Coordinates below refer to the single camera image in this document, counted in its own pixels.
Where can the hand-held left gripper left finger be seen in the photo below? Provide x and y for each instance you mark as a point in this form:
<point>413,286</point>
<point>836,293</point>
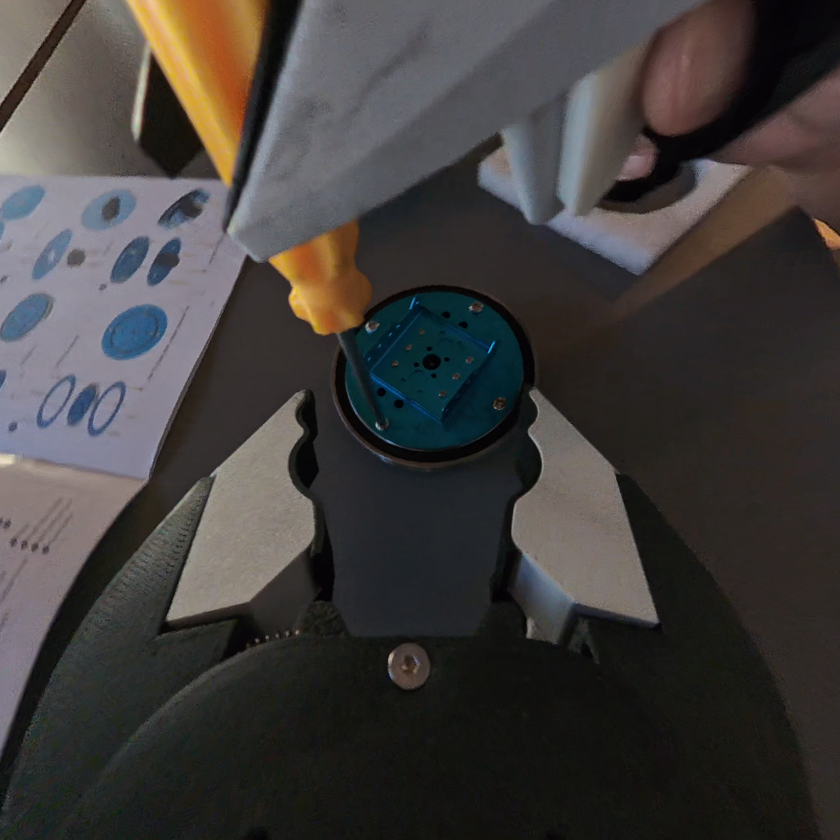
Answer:
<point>249,525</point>

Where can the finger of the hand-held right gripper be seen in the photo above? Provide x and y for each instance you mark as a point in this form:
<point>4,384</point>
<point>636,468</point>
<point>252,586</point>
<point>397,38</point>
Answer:
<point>426,98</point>

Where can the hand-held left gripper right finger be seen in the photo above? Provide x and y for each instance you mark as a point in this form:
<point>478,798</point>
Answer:
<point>577,525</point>

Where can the printed instruction booklet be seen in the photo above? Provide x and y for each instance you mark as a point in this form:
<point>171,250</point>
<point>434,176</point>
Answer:
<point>197,315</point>

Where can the dark grey desk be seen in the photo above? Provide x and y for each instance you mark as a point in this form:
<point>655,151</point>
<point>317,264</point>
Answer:
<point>656,426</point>

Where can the blue round bracket base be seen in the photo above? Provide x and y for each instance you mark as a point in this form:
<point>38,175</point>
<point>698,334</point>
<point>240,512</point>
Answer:
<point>485,380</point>

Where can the person's right hand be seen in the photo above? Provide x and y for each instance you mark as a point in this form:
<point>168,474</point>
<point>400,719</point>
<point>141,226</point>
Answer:
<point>695,65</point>

